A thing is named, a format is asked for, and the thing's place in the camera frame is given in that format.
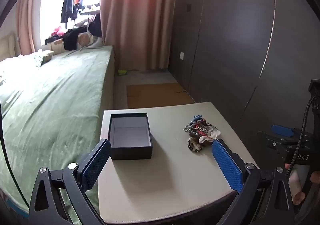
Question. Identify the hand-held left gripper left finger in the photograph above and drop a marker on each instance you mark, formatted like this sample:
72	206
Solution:
96	162

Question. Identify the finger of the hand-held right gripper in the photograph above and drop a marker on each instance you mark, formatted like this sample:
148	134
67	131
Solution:
282	130

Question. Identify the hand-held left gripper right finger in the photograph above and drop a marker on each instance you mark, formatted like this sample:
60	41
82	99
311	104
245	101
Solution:
227	165

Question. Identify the black cardboard box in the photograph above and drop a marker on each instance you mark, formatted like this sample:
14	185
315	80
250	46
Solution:
130	150

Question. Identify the pile of colourful jewelry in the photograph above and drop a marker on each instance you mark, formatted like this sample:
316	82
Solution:
200	126

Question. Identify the person's right hand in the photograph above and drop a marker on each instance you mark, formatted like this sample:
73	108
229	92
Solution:
296	182

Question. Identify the white bedside table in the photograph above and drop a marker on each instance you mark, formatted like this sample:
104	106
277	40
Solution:
170	172

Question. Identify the bed with green sheet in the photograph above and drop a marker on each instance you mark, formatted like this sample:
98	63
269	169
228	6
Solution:
50	105

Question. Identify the flat brown cardboard sheet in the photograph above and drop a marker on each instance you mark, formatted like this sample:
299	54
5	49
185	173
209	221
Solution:
155	95

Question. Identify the small green object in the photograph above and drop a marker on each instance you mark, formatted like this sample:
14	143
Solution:
122	72

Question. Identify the green pillow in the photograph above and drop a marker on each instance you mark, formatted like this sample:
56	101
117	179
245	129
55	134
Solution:
45	56

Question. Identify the black clothes heap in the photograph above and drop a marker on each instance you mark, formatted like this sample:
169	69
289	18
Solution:
71	37

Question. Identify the pink clothes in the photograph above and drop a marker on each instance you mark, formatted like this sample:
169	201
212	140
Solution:
57	31

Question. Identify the wide pink curtain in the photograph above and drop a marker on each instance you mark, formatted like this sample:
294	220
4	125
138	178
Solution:
140	14

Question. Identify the narrow pink curtain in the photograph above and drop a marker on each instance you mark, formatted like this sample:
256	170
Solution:
26	24

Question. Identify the white wall socket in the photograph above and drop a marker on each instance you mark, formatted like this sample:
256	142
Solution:
182	55

